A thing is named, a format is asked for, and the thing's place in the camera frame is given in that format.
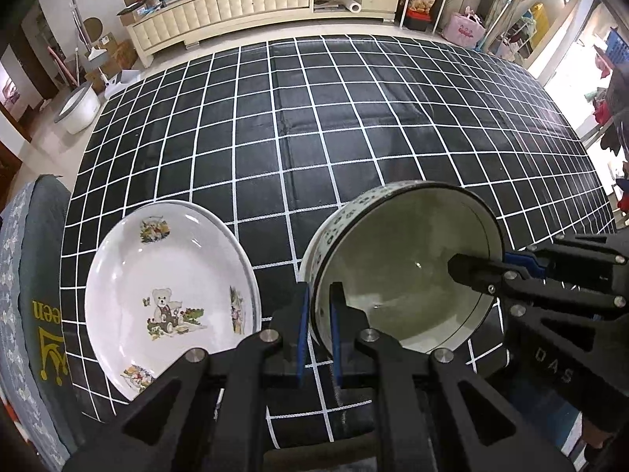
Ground yellow bag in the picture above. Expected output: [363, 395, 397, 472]
[528, 4, 550, 42]

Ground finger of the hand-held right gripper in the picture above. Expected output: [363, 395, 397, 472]
[506, 233, 629, 288]
[448, 253, 629, 315]

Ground green patterned bowl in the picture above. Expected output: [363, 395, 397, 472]
[298, 182, 507, 355]

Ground hanging clothes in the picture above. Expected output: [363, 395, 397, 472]
[592, 44, 629, 192]

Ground blue plastic crate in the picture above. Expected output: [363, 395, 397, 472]
[604, 29, 629, 77]

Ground black white checked tablecloth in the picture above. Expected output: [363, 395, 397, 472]
[59, 34, 617, 443]

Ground grey patterned chair cushion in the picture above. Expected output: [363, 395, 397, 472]
[0, 174, 84, 458]

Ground pink gift bag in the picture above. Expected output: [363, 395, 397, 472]
[442, 7, 487, 50]

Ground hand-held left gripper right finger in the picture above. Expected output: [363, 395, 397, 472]
[328, 282, 576, 472]

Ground cream tufted TV cabinet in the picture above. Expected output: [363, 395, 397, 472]
[125, 0, 406, 67]

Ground white upright pole stand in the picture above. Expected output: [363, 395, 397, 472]
[64, 0, 106, 65]

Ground white plastic basin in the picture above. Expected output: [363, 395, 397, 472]
[54, 83, 101, 135]

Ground white bear print plate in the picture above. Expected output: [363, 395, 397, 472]
[85, 201, 256, 401]
[172, 200, 261, 335]

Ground cardboard box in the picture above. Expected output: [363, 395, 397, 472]
[86, 32, 138, 82]

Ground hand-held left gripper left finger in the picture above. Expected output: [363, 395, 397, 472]
[61, 282, 313, 472]

